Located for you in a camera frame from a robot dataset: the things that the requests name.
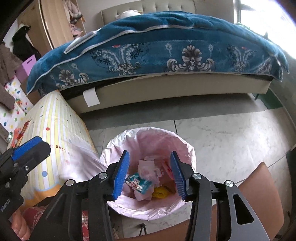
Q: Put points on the yellow foam fruit net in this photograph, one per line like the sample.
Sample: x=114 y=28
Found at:
x=161 y=192

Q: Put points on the white pillow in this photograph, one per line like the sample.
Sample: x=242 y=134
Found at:
x=128 y=13

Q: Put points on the striped dotted tablecloth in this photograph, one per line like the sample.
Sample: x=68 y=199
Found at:
x=59 y=125

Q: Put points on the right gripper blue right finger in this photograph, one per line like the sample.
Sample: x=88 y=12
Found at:
x=181 y=181

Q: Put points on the beige upholstered bed frame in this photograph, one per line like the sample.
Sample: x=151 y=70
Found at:
x=114 y=92

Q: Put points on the white label on bed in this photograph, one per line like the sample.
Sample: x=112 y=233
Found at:
x=90 y=97

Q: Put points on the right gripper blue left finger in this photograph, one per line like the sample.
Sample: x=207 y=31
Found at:
x=119 y=174

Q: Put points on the hanging clothes in wardrobe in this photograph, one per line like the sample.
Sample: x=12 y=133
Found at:
x=74 y=18

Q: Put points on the pink lined trash bin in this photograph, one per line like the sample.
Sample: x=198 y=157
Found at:
x=151 y=144

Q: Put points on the red snack packet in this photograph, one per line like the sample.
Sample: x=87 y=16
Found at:
x=18 y=134

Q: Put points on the polka dot white cabinet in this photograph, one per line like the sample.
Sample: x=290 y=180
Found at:
x=13 y=108

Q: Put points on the blue floral bed blanket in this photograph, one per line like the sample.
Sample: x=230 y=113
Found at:
x=159 y=43

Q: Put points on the purple plastic basket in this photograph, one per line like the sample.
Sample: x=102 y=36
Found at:
x=23 y=71

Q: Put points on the dark green snack packet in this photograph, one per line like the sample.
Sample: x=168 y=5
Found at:
x=137 y=183

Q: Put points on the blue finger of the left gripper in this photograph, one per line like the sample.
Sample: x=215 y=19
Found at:
x=21 y=150

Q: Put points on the folded grey checked cloth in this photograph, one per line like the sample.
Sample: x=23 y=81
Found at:
x=79 y=41

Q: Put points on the window with dark frame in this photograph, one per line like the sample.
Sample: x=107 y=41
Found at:
x=269 y=19

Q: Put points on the person's left hand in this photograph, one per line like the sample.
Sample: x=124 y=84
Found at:
x=19 y=225

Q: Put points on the white green milk carton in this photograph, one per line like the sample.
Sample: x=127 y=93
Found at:
x=145 y=170

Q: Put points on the wooden wardrobe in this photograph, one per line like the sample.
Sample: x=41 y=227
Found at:
x=50 y=25

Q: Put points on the brown quilted jacket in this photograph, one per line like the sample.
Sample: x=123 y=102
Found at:
x=9 y=65

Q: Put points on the black hanging coat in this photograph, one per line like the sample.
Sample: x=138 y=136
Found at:
x=23 y=49

